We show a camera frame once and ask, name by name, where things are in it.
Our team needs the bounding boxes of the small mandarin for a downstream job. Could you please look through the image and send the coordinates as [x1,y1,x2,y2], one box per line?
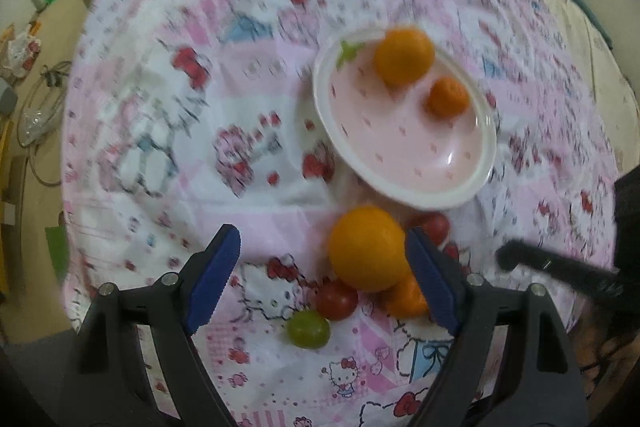
[382,274,431,319]
[426,77,471,118]

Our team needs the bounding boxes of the white red printed bag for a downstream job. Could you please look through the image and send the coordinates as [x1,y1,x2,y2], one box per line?
[2,24,43,80]

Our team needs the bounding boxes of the pink cartoon printed tablecloth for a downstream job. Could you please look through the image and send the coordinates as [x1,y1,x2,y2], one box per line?
[60,0,622,427]

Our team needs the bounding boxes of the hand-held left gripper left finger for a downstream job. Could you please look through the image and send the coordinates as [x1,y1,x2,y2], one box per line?
[75,223,242,427]

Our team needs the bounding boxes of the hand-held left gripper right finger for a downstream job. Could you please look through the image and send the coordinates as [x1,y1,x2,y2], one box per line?
[405,228,589,427]

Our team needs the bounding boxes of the cream bed sheet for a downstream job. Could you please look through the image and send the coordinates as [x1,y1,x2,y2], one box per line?
[480,0,640,178]

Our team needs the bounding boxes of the large orange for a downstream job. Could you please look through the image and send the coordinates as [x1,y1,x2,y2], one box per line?
[327,205,412,293]
[375,27,436,88]

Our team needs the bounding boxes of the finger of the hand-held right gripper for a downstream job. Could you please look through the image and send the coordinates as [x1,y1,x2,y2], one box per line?
[496,239,622,304]

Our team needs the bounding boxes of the green grape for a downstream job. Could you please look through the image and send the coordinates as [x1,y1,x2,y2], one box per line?
[286,309,331,350]

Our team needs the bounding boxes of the green board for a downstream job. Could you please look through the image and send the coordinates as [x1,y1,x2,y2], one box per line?
[45,224,72,293]

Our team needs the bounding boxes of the pink plate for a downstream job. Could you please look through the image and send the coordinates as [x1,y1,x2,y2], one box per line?
[312,26,499,210]

